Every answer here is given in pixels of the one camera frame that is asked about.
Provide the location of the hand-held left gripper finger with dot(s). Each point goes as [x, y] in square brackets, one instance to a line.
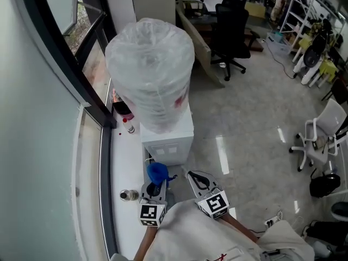
[164, 193]
[143, 193]

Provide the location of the white metal shelf rack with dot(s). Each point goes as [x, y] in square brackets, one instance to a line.
[292, 12]

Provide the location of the black round fan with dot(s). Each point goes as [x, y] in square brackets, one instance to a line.
[312, 54]

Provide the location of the plastic-wrapped water jug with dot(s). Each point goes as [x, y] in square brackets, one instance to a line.
[149, 72]

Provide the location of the black backpack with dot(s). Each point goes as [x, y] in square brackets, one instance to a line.
[324, 185]

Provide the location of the white office chair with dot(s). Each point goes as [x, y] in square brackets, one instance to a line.
[323, 129]

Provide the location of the person's left forearm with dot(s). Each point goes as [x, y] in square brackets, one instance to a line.
[145, 243]

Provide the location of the white window sill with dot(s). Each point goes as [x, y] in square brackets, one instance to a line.
[127, 156]

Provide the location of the white water dispenser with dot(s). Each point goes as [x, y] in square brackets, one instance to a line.
[168, 145]

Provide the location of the person's blue jeans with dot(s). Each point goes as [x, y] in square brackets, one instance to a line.
[170, 200]

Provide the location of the black window frame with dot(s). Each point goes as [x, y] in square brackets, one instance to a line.
[95, 105]

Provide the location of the person's right forearm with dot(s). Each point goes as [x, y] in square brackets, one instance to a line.
[240, 227]

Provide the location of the colourful motorcycle helmet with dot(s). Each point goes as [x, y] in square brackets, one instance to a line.
[121, 107]

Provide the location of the leaning wooden board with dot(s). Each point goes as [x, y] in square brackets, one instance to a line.
[198, 42]

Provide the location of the black office chair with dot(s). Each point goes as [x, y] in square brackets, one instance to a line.
[231, 34]

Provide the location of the white power strip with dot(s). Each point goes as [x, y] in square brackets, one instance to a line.
[270, 222]

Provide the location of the small bottle with red cap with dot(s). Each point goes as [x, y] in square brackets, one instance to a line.
[129, 126]

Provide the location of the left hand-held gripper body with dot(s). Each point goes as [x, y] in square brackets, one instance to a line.
[149, 212]

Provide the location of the yellow stool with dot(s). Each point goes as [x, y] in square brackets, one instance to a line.
[329, 67]

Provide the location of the tan cardboard box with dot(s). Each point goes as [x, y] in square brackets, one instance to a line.
[255, 9]

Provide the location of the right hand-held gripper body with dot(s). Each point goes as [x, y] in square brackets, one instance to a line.
[216, 204]

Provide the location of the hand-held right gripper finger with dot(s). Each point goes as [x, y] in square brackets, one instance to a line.
[212, 185]
[194, 189]

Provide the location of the person's white shirt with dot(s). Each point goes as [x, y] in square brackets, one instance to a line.
[195, 235]

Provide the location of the clear bottle with black cap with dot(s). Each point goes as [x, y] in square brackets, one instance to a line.
[129, 195]

